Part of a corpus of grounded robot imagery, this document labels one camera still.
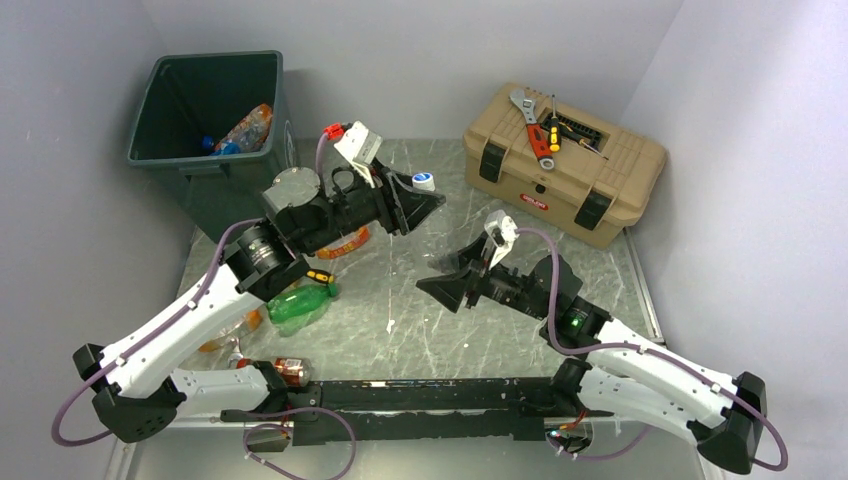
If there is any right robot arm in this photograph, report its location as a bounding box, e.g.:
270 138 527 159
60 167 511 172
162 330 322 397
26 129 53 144
416 234 767 475

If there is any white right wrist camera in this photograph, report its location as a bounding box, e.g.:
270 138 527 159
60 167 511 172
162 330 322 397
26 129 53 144
484 209 519 270

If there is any tan plastic toolbox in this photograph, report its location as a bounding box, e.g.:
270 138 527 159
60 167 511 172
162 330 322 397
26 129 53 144
462 83 669 249

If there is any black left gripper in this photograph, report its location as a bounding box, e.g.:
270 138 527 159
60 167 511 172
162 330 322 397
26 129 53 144
300 156 447 255

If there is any tall clear bottle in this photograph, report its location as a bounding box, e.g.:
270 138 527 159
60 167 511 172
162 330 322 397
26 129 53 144
411 172 436 192

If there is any red-handled adjustable wrench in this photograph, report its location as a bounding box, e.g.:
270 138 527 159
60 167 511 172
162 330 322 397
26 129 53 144
509 88 555 171

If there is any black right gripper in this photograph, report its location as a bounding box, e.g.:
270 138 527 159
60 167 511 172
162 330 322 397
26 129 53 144
417 231 549 320

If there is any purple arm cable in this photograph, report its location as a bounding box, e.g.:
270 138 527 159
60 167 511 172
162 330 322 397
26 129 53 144
516 227 790 472
50 129 333 447

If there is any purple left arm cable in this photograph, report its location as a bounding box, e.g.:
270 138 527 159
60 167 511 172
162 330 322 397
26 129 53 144
50 129 333 447

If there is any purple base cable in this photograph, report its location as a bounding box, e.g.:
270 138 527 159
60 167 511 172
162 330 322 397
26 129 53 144
241 405 359 480

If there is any dark green trash bin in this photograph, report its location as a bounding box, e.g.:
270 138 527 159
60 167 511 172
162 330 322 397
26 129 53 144
126 50 301 241

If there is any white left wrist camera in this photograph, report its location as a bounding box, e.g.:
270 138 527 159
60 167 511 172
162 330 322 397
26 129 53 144
323 120 383 187

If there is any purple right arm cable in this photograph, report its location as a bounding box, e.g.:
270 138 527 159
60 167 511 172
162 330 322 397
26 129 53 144
516 227 790 472

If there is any clear orange-label bottle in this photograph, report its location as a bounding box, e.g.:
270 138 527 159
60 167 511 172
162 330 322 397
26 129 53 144
219 104 273 154

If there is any small screwdriver on table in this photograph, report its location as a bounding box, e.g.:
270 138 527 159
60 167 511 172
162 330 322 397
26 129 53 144
305 269 335 285

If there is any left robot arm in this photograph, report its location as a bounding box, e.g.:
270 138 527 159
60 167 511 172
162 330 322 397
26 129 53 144
73 162 445 443

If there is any crushed red soda can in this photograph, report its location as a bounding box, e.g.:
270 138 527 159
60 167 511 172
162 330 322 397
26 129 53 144
235 356 313 388

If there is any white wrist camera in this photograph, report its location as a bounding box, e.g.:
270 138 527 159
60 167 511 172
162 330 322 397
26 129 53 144
484 209 519 270
323 120 383 187

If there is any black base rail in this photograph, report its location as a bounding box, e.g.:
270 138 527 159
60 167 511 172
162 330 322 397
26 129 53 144
220 377 594 446

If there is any yellow black screwdriver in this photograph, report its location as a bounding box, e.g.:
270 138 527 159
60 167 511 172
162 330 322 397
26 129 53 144
548 94 561 153

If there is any blue label water bottle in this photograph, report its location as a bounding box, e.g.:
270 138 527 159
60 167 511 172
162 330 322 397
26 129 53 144
201 136 241 156

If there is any green plastic bottle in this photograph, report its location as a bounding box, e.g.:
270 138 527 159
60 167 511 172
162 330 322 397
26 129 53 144
266 284 339 337

